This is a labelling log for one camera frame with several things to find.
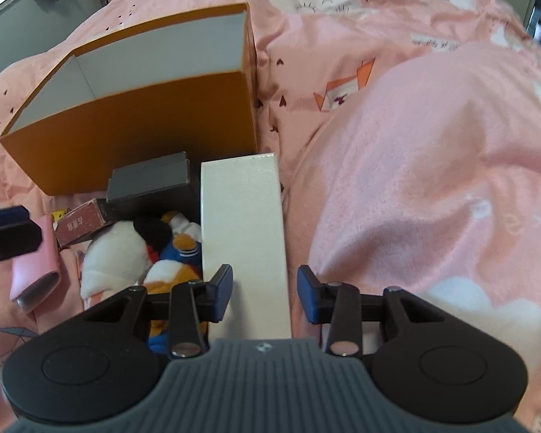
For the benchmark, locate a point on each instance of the pink patterned duvet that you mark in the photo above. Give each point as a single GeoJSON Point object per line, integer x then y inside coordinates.
{"type": "Point", "coordinates": [408, 134]}

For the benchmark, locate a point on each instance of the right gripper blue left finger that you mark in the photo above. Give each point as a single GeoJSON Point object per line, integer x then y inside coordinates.
{"type": "Point", "coordinates": [209, 298]}

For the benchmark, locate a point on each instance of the pink pouch bag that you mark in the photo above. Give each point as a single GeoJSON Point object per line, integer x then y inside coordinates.
{"type": "Point", "coordinates": [36, 275]}

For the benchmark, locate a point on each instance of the bear plush blue outfit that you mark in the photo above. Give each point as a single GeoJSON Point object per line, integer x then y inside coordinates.
{"type": "Point", "coordinates": [174, 247]}

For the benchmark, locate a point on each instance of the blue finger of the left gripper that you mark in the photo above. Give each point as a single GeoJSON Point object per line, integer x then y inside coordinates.
{"type": "Point", "coordinates": [19, 234]}

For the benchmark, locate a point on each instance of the maroon card box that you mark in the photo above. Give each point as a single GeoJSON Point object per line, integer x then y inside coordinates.
{"type": "Point", "coordinates": [83, 222]}

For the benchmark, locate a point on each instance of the dark grey small box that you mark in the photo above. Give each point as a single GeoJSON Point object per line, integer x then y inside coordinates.
{"type": "Point", "coordinates": [155, 187]}

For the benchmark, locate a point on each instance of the orange cardboard storage box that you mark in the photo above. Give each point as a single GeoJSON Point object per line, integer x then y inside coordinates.
{"type": "Point", "coordinates": [182, 83]}

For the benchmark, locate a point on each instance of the white glasses case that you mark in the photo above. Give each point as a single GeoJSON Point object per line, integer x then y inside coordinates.
{"type": "Point", "coordinates": [242, 226]}

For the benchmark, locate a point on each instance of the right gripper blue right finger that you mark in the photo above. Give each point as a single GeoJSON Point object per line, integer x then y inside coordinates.
{"type": "Point", "coordinates": [318, 299]}

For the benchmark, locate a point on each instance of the white dog plush black ears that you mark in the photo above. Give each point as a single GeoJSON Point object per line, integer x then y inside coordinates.
{"type": "Point", "coordinates": [121, 255]}

